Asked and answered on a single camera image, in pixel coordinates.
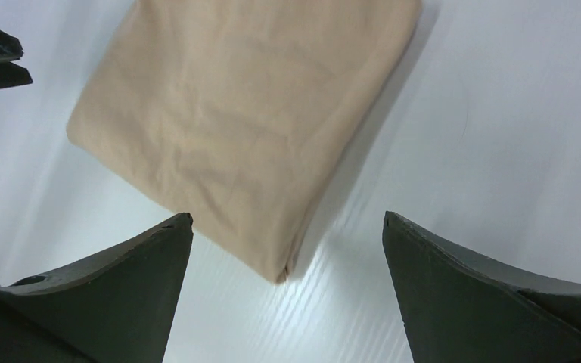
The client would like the beige t shirt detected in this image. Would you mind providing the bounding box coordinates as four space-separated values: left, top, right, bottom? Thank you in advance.
67 1 422 284

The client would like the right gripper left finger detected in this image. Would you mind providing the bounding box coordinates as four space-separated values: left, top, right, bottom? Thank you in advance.
0 213 193 362

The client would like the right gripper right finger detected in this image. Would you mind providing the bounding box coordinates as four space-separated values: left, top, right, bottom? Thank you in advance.
382 211 581 362

